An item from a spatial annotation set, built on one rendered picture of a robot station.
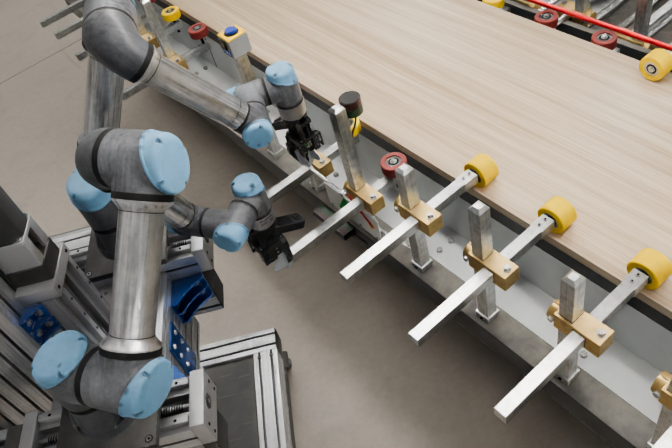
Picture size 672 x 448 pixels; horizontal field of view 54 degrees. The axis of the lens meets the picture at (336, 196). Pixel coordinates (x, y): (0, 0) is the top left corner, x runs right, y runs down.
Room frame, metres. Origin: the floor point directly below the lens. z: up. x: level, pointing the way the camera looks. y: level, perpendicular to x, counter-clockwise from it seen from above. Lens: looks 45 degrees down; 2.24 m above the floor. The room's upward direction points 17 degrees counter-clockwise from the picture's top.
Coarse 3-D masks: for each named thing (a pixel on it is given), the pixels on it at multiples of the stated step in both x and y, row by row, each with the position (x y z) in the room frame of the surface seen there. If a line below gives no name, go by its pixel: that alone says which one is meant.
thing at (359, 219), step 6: (330, 186) 1.50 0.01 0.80; (330, 192) 1.50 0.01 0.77; (336, 192) 1.47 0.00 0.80; (330, 198) 1.52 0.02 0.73; (336, 198) 1.48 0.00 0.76; (342, 198) 1.44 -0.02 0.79; (336, 204) 1.49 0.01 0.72; (354, 216) 1.41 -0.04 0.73; (360, 216) 1.37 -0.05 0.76; (366, 216) 1.34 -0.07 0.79; (360, 222) 1.38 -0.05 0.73; (366, 222) 1.35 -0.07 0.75; (372, 222) 1.32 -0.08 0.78; (366, 228) 1.36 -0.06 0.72; (378, 228) 1.29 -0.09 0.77; (372, 234) 1.33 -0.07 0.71; (378, 234) 1.30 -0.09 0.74
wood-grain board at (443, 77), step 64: (192, 0) 2.80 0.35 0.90; (256, 0) 2.63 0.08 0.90; (320, 0) 2.46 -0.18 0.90; (384, 0) 2.31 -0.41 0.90; (448, 0) 2.17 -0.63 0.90; (320, 64) 2.02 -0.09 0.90; (384, 64) 1.90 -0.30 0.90; (448, 64) 1.79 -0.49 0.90; (512, 64) 1.69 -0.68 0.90; (576, 64) 1.59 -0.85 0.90; (384, 128) 1.57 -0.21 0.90; (448, 128) 1.48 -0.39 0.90; (512, 128) 1.40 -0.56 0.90; (576, 128) 1.32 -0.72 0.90; (640, 128) 1.25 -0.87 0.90; (512, 192) 1.16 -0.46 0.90; (576, 192) 1.10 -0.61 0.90; (640, 192) 1.03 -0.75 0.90; (576, 256) 0.91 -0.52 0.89
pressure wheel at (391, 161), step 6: (384, 156) 1.44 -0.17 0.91; (390, 156) 1.44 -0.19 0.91; (396, 156) 1.43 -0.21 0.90; (402, 156) 1.42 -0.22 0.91; (384, 162) 1.42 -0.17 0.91; (390, 162) 1.41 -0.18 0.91; (396, 162) 1.40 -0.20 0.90; (402, 162) 1.39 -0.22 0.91; (384, 168) 1.39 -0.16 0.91; (390, 168) 1.38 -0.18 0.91; (396, 168) 1.38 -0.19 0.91; (384, 174) 1.40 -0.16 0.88; (390, 174) 1.38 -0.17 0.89
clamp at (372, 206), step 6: (348, 186) 1.40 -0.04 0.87; (366, 186) 1.38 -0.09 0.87; (348, 192) 1.40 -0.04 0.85; (354, 192) 1.37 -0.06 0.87; (360, 192) 1.36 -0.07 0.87; (366, 192) 1.36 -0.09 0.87; (372, 192) 1.35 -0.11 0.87; (378, 192) 1.34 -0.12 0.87; (354, 198) 1.38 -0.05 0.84; (360, 198) 1.34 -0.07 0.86; (366, 198) 1.33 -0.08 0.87; (378, 198) 1.32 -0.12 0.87; (366, 204) 1.32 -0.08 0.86; (372, 204) 1.31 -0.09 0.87; (378, 204) 1.31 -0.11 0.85; (384, 204) 1.32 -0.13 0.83; (366, 210) 1.33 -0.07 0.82; (372, 210) 1.30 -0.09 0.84; (378, 210) 1.31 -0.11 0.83
